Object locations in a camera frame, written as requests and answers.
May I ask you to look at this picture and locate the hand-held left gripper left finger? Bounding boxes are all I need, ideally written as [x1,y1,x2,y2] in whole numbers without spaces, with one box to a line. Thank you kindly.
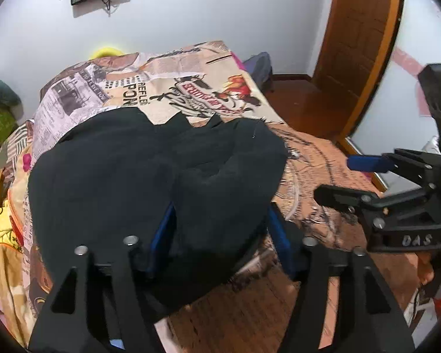
[27,202,179,353]

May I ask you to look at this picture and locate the black garment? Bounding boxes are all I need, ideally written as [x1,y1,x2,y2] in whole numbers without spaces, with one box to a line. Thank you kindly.
[27,106,289,317]

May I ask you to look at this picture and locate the newspaper print blanket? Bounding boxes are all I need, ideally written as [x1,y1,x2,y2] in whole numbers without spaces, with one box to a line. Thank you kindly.
[4,39,436,353]

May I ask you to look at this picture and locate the wooden door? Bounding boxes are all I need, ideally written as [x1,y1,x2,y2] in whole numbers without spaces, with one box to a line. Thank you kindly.
[312,0,405,146]

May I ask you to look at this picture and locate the pink wall tape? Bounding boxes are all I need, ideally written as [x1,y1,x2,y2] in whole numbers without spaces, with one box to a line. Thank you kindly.
[391,46,433,117]

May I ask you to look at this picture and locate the yellow cartoon blanket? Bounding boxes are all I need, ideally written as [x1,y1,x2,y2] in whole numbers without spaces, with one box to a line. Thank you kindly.
[0,125,56,347]

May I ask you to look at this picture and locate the dark green bag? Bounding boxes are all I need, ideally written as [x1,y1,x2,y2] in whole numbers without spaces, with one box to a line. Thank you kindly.
[0,79,23,110]

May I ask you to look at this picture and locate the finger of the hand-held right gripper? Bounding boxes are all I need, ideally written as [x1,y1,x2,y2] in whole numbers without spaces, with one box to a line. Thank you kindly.
[347,149,441,192]
[313,185,433,226]

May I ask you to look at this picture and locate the yellow cushion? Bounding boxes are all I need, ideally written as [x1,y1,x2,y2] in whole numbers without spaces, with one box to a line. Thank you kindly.
[88,46,125,60]

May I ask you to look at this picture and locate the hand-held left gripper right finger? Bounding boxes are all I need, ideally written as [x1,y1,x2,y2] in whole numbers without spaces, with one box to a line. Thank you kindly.
[266,202,416,353]

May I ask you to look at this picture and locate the purple bag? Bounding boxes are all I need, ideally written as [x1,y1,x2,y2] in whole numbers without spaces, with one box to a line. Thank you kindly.
[243,52,275,92]

